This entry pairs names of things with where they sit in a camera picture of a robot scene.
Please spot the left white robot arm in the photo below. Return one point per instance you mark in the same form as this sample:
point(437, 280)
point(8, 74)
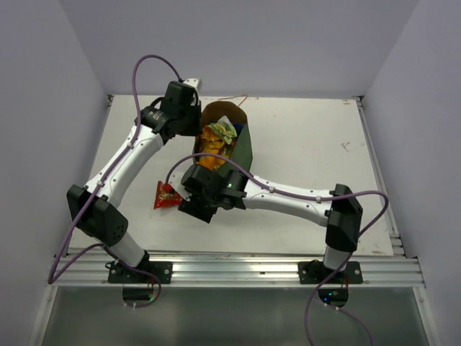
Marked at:
point(94, 207)

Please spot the red snack packet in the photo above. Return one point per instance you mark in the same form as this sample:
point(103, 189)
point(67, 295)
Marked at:
point(166, 196)

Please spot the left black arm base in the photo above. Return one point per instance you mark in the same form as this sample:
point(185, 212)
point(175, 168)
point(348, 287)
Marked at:
point(149, 272)

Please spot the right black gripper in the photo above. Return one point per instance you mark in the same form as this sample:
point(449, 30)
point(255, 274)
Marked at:
point(191, 207)

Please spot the aluminium front rail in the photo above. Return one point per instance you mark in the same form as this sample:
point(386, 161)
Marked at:
point(221, 270)

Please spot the yellow mango candy bag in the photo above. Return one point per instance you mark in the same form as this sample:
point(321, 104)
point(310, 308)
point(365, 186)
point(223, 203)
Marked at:
point(212, 144)

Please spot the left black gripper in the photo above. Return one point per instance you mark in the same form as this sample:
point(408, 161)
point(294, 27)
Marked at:
point(197, 129)

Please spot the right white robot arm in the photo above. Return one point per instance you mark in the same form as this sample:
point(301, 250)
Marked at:
point(338, 211)

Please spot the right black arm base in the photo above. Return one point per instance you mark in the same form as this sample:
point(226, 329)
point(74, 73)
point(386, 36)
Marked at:
point(314, 272)

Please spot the light green snack packet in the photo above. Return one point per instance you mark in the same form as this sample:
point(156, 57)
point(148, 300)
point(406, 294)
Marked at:
point(224, 129)

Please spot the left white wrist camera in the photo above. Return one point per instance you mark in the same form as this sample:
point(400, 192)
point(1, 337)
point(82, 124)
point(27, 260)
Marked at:
point(195, 83)

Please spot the blue Doritos chip bag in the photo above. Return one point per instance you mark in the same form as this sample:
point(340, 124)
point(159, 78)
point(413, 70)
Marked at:
point(238, 127)

